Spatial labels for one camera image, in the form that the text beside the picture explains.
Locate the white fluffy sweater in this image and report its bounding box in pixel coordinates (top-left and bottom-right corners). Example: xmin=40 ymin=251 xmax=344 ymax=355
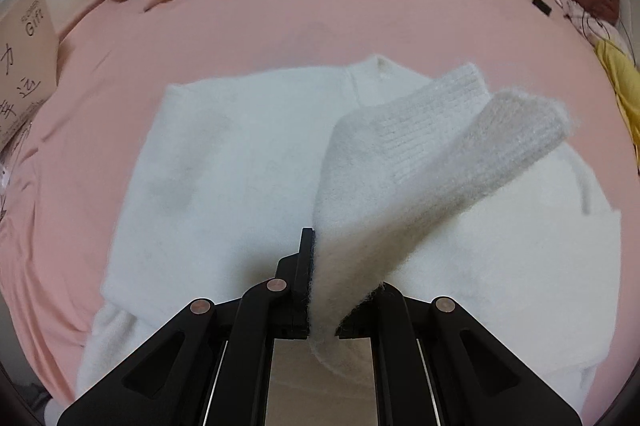
xmin=75 ymin=53 xmax=618 ymax=407

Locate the yellow pillow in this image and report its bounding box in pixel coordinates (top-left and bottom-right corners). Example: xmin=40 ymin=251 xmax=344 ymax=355
xmin=594 ymin=38 xmax=640 ymax=157

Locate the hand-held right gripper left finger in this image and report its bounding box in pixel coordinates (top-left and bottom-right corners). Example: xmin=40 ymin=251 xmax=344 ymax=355
xmin=57 ymin=228 xmax=316 ymax=426

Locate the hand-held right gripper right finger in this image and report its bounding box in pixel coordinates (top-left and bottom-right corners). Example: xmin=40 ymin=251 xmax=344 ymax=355
xmin=340 ymin=283 xmax=583 ymax=426

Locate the cardboard box with writing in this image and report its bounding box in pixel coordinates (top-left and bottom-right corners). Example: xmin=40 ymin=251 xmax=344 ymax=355
xmin=0 ymin=0 xmax=62 ymax=152

